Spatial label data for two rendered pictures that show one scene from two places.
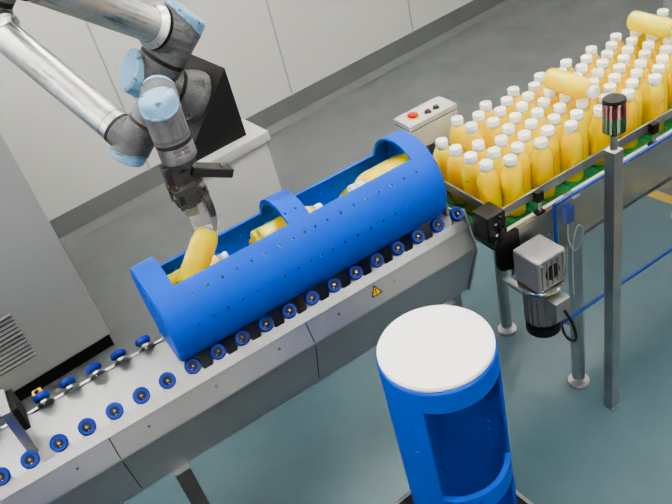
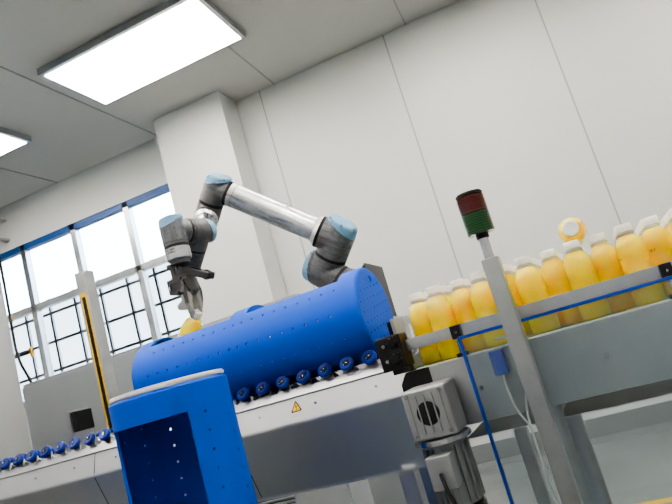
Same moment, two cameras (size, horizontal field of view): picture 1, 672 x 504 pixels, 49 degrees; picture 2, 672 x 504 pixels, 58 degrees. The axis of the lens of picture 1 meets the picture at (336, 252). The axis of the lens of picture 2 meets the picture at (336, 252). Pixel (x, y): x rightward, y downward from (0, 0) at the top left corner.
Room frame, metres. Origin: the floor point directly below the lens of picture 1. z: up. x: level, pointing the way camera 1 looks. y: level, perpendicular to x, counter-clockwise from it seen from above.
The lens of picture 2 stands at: (0.50, -1.57, 0.96)
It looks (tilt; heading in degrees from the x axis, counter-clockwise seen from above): 10 degrees up; 45
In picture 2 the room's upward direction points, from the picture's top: 16 degrees counter-clockwise
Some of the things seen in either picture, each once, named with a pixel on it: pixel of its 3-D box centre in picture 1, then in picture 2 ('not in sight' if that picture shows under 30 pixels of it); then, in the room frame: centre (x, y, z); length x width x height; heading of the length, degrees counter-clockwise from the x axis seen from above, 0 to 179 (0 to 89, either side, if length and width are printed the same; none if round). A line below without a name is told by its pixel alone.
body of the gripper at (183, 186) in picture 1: (185, 181); (182, 277); (1.62, 0.31, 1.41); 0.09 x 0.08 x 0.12; 113
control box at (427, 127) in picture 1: (426, 123); not in sight; (2.25, -0.42, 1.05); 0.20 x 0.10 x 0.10; 113
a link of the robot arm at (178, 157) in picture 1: (177, 151); (178, 255); (1.62, 0.30, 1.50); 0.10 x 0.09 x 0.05; 23
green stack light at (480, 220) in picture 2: (614, 122); (478, 223); (1.72, -0.83, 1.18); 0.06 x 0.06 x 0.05
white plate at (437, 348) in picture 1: (435, 346); (167, 386); (1.23, -0.16, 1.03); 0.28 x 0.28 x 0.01
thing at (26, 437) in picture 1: (19, 420); (82, 429); (1.39, 0.89, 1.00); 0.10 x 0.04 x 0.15; 23
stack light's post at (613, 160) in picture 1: (612, 294); (573, 503); (1.72, -0.83, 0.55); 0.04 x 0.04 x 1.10; 23
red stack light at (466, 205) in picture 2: (614, 107); (472, 205); (1.72, -0.83, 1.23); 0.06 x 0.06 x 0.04
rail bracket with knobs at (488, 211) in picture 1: (489, 223); (396, 354); (1.74, -0.46, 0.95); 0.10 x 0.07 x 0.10; 23
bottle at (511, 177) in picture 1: (512, 186); (443, 324); (1.83, -0.57, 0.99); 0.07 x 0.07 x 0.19
